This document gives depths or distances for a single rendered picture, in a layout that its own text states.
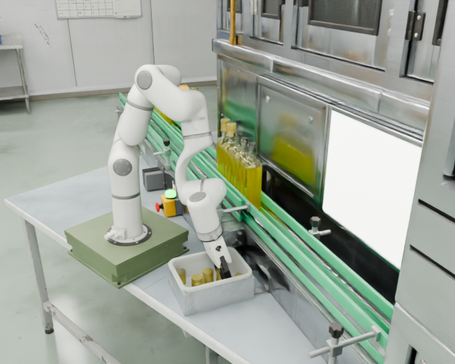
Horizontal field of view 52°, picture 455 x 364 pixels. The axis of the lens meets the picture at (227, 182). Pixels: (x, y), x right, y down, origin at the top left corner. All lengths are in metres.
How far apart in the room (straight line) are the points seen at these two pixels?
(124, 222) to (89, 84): 5.92
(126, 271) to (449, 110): 1.17
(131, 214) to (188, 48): 6.23
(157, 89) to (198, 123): 0.15
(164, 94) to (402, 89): 0.60
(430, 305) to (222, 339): 0.78
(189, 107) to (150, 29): 6.20
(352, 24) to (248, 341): 0.89
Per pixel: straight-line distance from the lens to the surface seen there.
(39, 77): 7.32
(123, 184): 1.49
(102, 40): 7.32
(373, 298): 1.18
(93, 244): 1.59
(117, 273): 1.50
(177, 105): 1.27
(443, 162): 0.57
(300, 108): 1.49
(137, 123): 1.42
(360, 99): 1.24
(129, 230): 1.57
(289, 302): 1.37
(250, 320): 1.38
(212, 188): 1.33
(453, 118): 0.55
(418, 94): 1.12
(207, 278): 1.45
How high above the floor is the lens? 1.64
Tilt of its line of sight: 24 degrees down
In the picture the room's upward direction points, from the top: straight up
